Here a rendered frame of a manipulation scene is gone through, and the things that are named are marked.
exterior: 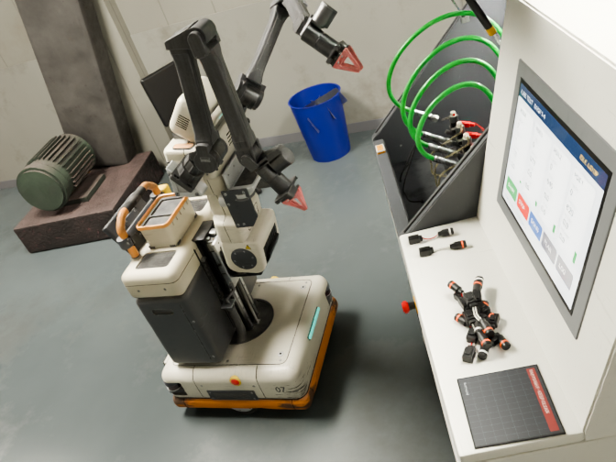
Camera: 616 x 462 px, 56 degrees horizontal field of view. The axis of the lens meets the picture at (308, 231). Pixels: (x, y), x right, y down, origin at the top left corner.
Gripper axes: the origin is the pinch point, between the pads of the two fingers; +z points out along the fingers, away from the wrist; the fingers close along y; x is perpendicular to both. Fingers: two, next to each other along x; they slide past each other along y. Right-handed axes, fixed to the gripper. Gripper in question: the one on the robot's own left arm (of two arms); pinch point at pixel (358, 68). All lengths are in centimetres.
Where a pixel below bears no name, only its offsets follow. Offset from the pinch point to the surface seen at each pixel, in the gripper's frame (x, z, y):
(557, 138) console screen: -23, 40, -69
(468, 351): 20, 55, -73
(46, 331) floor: 250, -76, 75
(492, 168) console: -5, 43, -35
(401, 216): 25.8, 35.9, -15.0
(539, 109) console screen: -25, 36, -60
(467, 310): 17, 53, -63
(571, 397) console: 10, 69, -85
